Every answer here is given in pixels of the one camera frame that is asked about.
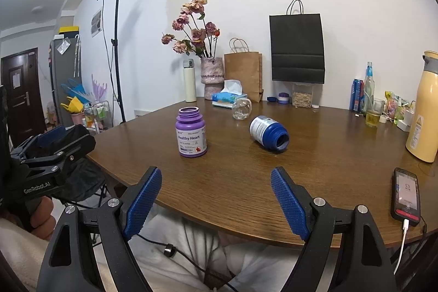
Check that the drinking glass with yellow liquid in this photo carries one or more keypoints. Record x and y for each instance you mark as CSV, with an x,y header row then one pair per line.
x,y
374,114

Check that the yellow thermos jug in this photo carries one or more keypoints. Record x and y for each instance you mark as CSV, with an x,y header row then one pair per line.
x,y
424,114

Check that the blue plastic bottle cup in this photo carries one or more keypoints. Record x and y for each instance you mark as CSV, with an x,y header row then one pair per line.
x,y
268,133

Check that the white thermos bottle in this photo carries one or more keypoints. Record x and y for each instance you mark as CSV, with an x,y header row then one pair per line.
x,y
189,81

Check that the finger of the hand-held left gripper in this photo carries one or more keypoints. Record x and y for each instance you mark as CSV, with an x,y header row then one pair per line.
x,y
51,135
77,143

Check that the clear grain container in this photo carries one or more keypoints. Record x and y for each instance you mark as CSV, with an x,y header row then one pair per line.
x,y
302,97

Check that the colourful snack packets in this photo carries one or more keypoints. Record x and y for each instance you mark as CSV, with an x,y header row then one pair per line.
x,y
395,105

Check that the yellow box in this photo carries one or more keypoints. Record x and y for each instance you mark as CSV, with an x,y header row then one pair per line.
x,y
69,31

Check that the grey refrigerator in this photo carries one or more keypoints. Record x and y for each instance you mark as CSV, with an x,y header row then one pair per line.
x,y
63,66

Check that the pink ceramic vase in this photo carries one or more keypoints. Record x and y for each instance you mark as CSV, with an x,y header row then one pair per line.
x,y
212,78

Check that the blue tissue pack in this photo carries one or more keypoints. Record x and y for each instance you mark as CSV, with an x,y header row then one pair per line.
x,y
227,97

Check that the purple plastic hanger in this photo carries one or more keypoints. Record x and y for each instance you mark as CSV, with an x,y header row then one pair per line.
x,y
99,88

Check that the person's left forearm white sleeve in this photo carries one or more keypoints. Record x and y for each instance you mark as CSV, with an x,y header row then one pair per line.
x,y
15,251

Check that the wall paper sheet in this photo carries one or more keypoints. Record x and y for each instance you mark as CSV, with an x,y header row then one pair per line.
x,y
97,21

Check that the small white purple jar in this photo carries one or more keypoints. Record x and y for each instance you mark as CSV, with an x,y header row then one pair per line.
x,y
283,98

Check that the purple plastic bottle cup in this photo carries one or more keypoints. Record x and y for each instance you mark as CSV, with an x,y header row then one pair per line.
x,y
191,136

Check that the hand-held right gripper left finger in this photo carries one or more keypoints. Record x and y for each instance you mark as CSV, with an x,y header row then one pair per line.
x,y
143,203

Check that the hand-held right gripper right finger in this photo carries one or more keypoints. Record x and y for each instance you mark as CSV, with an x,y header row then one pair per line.
x,y
291,203

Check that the blue bottle lid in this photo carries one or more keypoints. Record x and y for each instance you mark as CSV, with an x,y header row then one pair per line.
x,y
271,99

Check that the clear glass cup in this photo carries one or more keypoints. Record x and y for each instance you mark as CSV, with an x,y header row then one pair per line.
x,y
241,110

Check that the brown paper bag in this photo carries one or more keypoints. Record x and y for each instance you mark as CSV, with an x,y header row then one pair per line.
x,y
243,73

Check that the white power adapter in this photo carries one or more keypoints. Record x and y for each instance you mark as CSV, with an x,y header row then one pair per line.
x,y
406,121

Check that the black paper bag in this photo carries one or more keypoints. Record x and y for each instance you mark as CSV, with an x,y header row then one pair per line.
x,y
297,45

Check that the black light stand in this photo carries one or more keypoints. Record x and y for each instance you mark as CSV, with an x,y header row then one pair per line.
x,y
118,56

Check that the dark brown door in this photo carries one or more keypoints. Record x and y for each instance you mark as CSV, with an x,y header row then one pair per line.
x,y
20,90

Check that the black red smartphone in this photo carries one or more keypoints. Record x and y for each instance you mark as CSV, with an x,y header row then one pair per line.
x,y
406,194

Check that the blue drink can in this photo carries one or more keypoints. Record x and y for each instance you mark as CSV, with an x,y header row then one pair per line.
x,y
356,95

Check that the black chair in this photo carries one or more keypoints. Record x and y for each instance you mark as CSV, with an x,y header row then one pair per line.
x,y
87,181

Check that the dried pink rose bouquet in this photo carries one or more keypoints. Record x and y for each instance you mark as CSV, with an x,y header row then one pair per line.
x,y
191,35

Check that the person's left hand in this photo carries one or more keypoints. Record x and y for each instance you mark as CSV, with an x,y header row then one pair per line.
x,y
41,218

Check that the white storage trolley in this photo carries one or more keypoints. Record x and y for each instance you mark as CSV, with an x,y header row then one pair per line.
x,y
97,117

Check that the clear glass bottle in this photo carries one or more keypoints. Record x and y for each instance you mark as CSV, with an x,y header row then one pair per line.
x,y
369,86

